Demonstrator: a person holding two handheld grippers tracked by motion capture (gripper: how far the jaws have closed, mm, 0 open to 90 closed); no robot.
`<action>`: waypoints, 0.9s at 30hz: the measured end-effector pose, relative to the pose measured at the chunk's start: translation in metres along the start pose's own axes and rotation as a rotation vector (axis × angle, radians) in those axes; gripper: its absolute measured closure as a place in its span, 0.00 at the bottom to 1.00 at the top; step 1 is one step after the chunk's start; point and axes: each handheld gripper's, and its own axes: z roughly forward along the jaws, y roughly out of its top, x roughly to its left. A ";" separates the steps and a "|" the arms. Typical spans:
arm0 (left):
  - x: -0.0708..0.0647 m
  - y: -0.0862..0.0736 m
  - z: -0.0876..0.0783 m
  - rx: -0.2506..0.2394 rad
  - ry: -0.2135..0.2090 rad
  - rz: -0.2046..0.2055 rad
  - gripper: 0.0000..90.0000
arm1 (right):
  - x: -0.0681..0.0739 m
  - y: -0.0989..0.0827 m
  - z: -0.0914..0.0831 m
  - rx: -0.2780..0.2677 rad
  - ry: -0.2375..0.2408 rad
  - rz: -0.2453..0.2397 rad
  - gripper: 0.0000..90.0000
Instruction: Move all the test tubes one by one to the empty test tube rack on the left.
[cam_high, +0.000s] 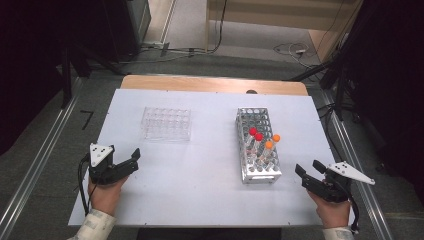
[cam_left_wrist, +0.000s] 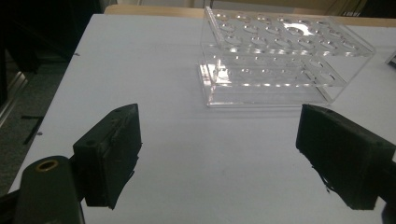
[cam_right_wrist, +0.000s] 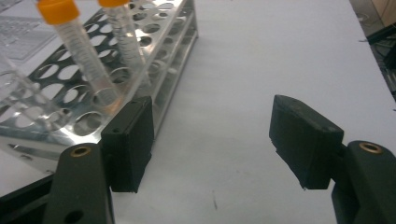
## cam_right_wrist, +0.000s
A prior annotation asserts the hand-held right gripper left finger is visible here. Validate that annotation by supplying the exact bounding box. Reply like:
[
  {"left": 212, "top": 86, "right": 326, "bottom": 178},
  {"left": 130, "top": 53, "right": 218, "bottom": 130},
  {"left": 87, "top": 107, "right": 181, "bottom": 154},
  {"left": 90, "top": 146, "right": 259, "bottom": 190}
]
[{"left": 101, "top": 95, "right": 154, "bottom": 194}]

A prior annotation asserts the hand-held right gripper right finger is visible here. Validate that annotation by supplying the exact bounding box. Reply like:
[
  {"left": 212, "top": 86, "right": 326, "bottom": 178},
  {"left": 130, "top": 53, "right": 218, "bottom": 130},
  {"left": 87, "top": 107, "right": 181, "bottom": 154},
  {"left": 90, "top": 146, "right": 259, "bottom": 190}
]
[{"left": 269, "top": 94, "right": 345, "bottom": 190}]

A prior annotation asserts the metal test tube rack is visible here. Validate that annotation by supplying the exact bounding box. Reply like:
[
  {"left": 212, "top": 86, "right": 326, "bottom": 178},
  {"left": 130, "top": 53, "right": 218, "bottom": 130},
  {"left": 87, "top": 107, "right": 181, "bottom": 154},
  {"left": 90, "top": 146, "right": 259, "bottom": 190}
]
[{"left": 0, "top": 0, "right": 199, "bottom": 175}]

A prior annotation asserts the orange cap test tube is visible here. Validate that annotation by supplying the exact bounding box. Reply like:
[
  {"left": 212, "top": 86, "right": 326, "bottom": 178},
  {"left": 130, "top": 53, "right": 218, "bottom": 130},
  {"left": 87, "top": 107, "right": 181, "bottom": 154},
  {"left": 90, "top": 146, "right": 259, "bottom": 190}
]
[
  {"left": 97, "top": 0, "right": 150, "bottom": 91},
  {"left": 36, "top": 0, "right": 122, "bottom": 108}
]

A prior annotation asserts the red cap test tube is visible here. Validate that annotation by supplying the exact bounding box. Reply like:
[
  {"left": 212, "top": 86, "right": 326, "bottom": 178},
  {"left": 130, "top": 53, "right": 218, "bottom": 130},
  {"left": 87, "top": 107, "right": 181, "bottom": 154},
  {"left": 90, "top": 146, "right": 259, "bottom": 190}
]
[{"left": 0, "top": 50, "right": 71, "bottom": 132}]

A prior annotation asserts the clear plastic test tube rack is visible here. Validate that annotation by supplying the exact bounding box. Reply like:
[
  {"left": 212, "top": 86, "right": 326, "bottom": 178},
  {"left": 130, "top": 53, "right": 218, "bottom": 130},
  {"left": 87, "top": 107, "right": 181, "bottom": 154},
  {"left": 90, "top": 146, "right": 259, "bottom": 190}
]
[{"left": 0, "top": 15, "right": 59, "bottom": 63}]

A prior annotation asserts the black metal stand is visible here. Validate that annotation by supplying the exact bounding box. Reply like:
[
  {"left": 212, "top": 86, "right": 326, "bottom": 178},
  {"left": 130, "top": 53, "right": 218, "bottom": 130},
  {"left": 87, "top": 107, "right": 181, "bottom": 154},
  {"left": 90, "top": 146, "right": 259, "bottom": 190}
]
[{"left": 365, "top": 22, "right": 396, "bottom": 102}]

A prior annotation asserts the wooden cabinet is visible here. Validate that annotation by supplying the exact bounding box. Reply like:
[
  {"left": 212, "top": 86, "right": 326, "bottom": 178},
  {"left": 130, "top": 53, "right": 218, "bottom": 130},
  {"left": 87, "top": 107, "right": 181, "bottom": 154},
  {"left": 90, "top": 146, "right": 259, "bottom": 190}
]
[{"left": 372, "top": 0, "right": 396, "bottom": 27}]

